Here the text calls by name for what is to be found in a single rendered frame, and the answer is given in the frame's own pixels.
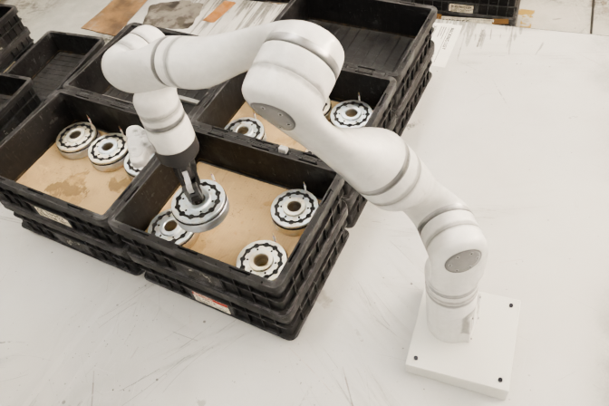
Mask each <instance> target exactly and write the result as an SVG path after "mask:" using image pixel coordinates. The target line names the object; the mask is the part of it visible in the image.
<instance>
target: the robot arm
mask: <svg viewBox="0 0 609 406"><path fill-rule="evenodd" d="M343 61H344V52H343V48H342V46H341V44H340V43H339V41H338V40H337V39H336V38H335V37H334V36H333V35H332V34H331V33H329V32H328V31H327V30H325V29H324V28H323V27H321V26H319V25H317V24H313V23H310V22H306V21H302V20H282V21H276V22H272V23H268V24H261V25H256V26H251V27H247V28H243V29H238V30H235V31H231V32H226V33H222V34H213V35H205V36H184V35H167V36H165V35H164V33H163V32H162V31H160V30H159V29H158V28H156V27H154V26H152V25H146V24H145V25H141V26H138V27H136V28H135V29H134V30H132V31H131V32H130V33H128V34H127V35H126V36H124V37H123V38H122V39H120V40H119V41H118V42H117V43H116V44H115V45H113V46H112V47H111V48H109V49H108V50H107V51H106V52H105V54H104V55H103V57H102V59H101V69H102V72H103V75H104V76H105V78H106V79H107V81H108V82H109V83H110V84H111V85H113V86H114V87H115V88H117V89H119V90H121V91H124V92H130V93H134V96H133V105H134V108H135V110H136V112H137V113H138V115H139V117H140V120H141V122H142V124H143V126H144V129H145V130H144V129H143V128H142V127H141V126H139V125H132V126H130V127H128V128H127V130H126V137H127V144H128V151H129V158H130V162H131V164H132V166H133V167H134V168H135V169H139V168H142V167H144V166H146V165H147V163H148V162H149V160H150V157H151V155H152V154H153V153H154V152H155V154H156V156H157V158H158V160H159V162H160V163H161V164H163V165H165V166H167V167H172V168H173V170H174V173H175V175H176V177H178V178H179V182H180V185H181V187H182V188H181V189H182V191H183V192H184V194H185V196H186V197H187V199H188V201H189V203H191V202H193V204H194V205H199V204H201V203H202V202H203V201H204V200H205V199H204V196H203V194H202V189H201V188H200V186H199V184H200V178H199V175H198V172H197V164H196V161H195V158H196V156H197V155H198V151H199V142H198V139H197V136H196V134H195V131H194V130H193V127H192V125H191V122H190V120H189V117H188V115H187V114H186V113H185V111H184V109H183V107H182V104H181V102H180V99H179V96H178V94H177V88H180V89H188V90H200V89H206V88H209V87H212V86H215V85H218V84H220V83H222V82H225V81H227V80H229V79H231V78H233V77H235V76H237V75H239V74H240V73H244V72H246V71H248V72H247V74H246V78H245V80H244V82H243V85H242V93H243V96H244V99H245V100H246V102H247V103H248V105H249V106H250V107H251V108H252V109H253V110H254V111H255V112H256V113H258V114H259V115H260V116H261V117H262V118H263V119H265V120H267V121H268V122H270V123H271V124H272V125H274V126H275V127H276V128H278V129H279V130H280V131H282V132H283V133H285V134H286V135H287V136H289V137H290V138H292V139H293V140H295V141H296V142H298V143H299V144H301V145H302V146H304V147H305V148H306V149H308V150H310V151H311V152H312V153H313V154H314V155H316V156H317V157H318V158H320V159H321V160H322V161H323V162H325V163H326V164H327V165H328V166H329V167H331V168H332V169H333V170H334V171H336V172H337V173H338V174H339V175H340V176H341V177H342V178H343V179H344V180H346V181H347V182H348V183H349V184H350V185H351V186H352V187H353V188H354V189H355V190H356V191H358V192H359V193H360V194H361V195H362V196H363V197H365V198H366V199H367V200H368V201H370V202H371V203H372V204H373V205H374V206H376V207H377V208H380V209H383V210H386V211H394V212H396V211H403V212H404V213H405V214H406V215H407V216H408V218H409V219H410V220H411V221H412V223H413V224H414V226H415V227H416V228H417V230H418V233H419V235H420V238H421V241H422V243H423V245H424V247H425V249H426V251H427V254H428V256H429V257H428V259H427V260H426V263H425V267H424V274H425V293H426V313H427V314H426V315H427V324H428V327H429V329H430V331H431V333H432V334H433V335H434V336H435V337H436V338H438V339H439V340H441V341H443V342H445V343H460V342H466V343H469V342H470V340H472V338H471V337H472V334H473V332H474V329H475V326H476V323H477V320H478V319H479V303H480V298H481V296H480V292H478V290H479V280H480V279H481V277H482V276H483V275H484V272H485V269H486V264H487V259H488V241H487V239H486V237H485V235H484V233H483V232H482V230H481V228H480V226H479V223H478V221H477V220H476V219H475V217H474V215H473V213H472V211H471V210H470V208H469V207H468V205H467V204H466V203H465V202H463V201H462V200H461V199H460V198H458V197H457V196H456V195H454V194H453V193H452V192H450V191H449V190H448V189H446V188H445V187H443V186H442V185H441V184H440V183H439V182H438V181H437V180H436V179H435V178H434V177H433V175H432V173H431V172H430V170H429V169H428V168H427V166H426V165H425V164H424V163H423V162H422V160H421V159H420V158H419V156H418V155H417V154H416V153H415V152H414V151H413V150H412V149H411V148H410V147H409V146H408V144H407V143H406V142H405V141H404V140H403V139H402V138H401V137H400V136H398V135H397V134H396V133H395V132H393V131H391V130H387V129H383V128H377V127H360V128H340V127H335V126H333V124H331V123H330V122H329V121H328V120H327V119H326V118H325V117H324V114H323V107H324V105H325V103H326V101H327V99H328V97H329V95H330V93H331V91H332V89H333V87H334V85H335V82H336V80H337V78H338V76H339V73H340V71H341V69H342V67H343ZM184 180H185V181H184Z"/></svg>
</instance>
